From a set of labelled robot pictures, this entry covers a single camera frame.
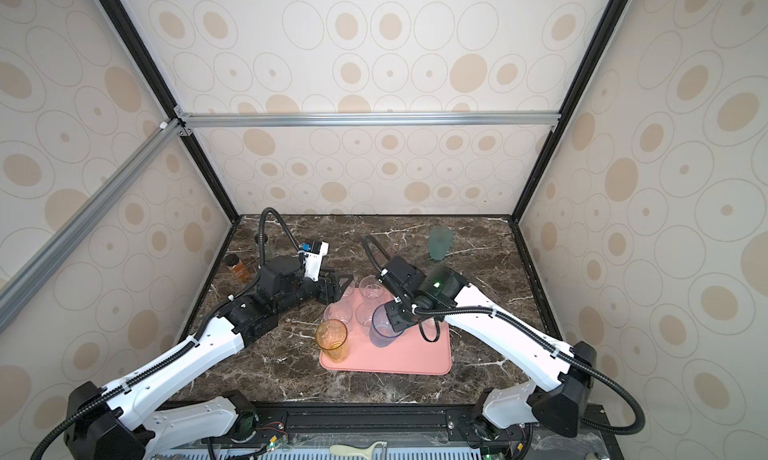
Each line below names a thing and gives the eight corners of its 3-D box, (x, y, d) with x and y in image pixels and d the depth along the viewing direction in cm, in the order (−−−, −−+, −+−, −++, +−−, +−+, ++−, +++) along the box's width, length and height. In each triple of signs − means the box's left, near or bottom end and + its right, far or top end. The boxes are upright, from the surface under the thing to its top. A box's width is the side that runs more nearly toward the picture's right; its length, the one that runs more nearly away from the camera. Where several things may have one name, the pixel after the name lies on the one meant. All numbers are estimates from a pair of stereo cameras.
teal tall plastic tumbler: (430, 260, 109) (431, 253, 106) (427, 232, 118) (428, 225, 114) (453, 260, 109) (455, 253, 106) (449, 232, 118) (450, 225, 114)
